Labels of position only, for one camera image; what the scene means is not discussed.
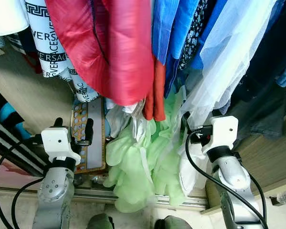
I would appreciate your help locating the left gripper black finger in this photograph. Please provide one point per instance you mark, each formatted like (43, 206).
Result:
(58, 123)
(89, 130)

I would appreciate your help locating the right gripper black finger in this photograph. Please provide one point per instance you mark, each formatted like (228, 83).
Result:
(187, 121)
(217, 113)

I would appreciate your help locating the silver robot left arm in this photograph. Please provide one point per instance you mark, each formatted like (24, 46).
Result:
(55, 191)

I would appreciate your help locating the patterned grey yellow board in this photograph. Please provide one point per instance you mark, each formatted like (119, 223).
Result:
(97, 148)

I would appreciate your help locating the plain white garment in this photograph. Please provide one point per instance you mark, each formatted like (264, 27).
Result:
(196, 160)

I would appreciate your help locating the orange-red garment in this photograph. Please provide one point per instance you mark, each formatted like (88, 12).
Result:
(158, 95)

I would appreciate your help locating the light green tulle dress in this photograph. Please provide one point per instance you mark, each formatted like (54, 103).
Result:
(128, 167)

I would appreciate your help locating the white sheer garment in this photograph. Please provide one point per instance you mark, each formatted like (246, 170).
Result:
(229, 52)

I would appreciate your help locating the white black lettered fabric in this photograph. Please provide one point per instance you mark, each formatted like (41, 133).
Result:
(47, 45)

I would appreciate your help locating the robot left leg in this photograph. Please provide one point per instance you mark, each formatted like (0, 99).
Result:
(100, 222)

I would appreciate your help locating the robot leg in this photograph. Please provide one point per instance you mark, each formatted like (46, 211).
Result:
(174, 223)
(100, 222)

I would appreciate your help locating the black white floral garment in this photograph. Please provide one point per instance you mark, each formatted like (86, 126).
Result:
(193, 33)

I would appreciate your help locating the red shiny jacket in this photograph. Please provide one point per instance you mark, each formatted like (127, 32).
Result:
(114, 47)

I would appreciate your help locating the robot right leg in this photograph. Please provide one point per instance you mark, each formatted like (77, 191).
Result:
(174, 223)

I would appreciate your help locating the blue shirt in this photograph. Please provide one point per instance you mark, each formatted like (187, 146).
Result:
(164, 28)

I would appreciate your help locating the white folded fabric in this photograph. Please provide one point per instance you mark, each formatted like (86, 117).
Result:
(5, 16)

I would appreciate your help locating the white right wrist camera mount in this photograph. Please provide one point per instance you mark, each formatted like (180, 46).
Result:
(224, 129)

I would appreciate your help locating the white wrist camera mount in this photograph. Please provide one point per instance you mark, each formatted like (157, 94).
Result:
(57, 143)
(224, 129)

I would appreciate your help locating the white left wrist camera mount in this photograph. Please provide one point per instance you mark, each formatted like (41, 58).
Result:
(57, 143)

